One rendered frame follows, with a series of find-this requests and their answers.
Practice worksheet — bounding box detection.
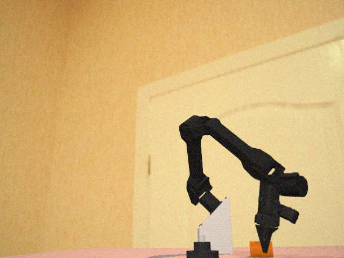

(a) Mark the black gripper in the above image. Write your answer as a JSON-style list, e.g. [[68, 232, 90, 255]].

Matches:
[[254, 194, 280, 253]]

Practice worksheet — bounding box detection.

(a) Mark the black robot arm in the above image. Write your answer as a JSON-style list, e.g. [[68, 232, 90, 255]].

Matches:
[[179, 115, 308, 224]]

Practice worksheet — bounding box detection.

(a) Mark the orange knob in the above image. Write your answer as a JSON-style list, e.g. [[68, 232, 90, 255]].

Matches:
[[249, 242, 273, 257]]

